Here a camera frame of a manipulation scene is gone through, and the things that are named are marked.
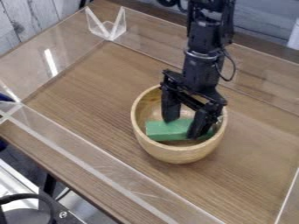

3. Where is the clear acrylic tray enclosure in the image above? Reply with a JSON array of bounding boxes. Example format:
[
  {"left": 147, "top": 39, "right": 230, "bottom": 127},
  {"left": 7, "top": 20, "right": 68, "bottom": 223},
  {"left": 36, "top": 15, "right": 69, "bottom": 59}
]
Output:
[{"left": 0, "top": 1, "right": 299, "bottom": 224}]

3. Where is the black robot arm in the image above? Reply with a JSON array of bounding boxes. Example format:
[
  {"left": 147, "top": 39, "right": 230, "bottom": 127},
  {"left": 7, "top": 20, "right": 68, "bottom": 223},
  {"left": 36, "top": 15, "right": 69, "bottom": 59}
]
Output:
[{"left": 160, "top": 0, "right": 236, "bottom": 139}]

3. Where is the black cable loop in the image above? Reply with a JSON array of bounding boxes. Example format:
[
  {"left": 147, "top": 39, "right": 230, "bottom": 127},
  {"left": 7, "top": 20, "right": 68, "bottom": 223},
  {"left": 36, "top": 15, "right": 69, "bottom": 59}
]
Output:
[{"left": 0, "top": 192, "right": 57, "bottom": 224}]

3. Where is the blue object at edge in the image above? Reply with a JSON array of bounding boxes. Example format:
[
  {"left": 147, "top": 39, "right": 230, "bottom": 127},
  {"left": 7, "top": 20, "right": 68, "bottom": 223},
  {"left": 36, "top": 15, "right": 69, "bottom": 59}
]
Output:
[{"left": 0, "top": 93, "right": 15, "bottom": 102}]

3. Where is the brown wooden bowl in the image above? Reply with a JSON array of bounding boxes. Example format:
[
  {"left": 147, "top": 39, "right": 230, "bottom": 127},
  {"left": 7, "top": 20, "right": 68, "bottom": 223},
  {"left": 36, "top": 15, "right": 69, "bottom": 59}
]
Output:
[{"left": 131, "top": 85, "right": 228, "bottom": 164}]

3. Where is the clear acrylic corner bracket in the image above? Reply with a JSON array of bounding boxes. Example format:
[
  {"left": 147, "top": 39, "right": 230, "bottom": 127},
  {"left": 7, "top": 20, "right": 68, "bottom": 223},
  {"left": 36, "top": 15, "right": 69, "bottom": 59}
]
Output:
[{"left": 84, "top": 7, "right": 127, "bottom": 41}]

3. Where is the black metal base plate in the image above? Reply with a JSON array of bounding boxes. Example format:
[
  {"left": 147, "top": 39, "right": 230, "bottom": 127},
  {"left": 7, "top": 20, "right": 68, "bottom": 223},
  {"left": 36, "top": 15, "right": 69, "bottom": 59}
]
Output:
[{"left": 37, "top": 192, "right": 87, "bottom": 224}]

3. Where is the green rectangular block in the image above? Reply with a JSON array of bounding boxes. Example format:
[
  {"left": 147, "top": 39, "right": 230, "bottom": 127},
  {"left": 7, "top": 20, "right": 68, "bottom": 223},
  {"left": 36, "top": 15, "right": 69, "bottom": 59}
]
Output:
[{"left": 144, "top": 117, "right": 216, "bottom": 143}]

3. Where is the black table leg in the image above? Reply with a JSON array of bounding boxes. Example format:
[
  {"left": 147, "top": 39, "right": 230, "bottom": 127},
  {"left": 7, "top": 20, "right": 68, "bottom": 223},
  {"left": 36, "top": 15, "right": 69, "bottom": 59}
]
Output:
[{"left": 43, "top": 174, "right": 57, "bottom": 197}]

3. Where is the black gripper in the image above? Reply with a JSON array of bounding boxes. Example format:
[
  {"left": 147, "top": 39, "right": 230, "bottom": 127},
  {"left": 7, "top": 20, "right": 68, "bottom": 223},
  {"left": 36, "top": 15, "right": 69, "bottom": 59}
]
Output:
[{"left": 160, "top": 51, "right": 227, "bottom": 139}]

